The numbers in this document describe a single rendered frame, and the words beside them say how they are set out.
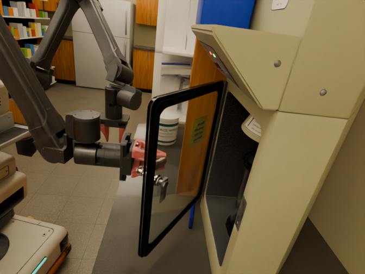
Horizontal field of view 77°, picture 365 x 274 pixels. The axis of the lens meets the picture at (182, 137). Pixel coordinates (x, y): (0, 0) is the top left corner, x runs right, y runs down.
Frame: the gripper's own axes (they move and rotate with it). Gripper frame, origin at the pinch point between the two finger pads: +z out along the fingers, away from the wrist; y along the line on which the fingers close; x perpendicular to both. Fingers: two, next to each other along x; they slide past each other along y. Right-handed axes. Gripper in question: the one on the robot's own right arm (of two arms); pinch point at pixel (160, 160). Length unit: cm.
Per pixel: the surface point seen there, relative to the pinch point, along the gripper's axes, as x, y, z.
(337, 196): 9, -13, 59
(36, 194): 120, -119, -105
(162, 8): 98, 39, -7
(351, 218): 2, -15, 59
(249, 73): -17.9, 25.2, 10.2
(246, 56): -17.9, 27.2, 9.4
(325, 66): -17.8, 27.4, 20.3
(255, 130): -6.7, 13.0, 18.3
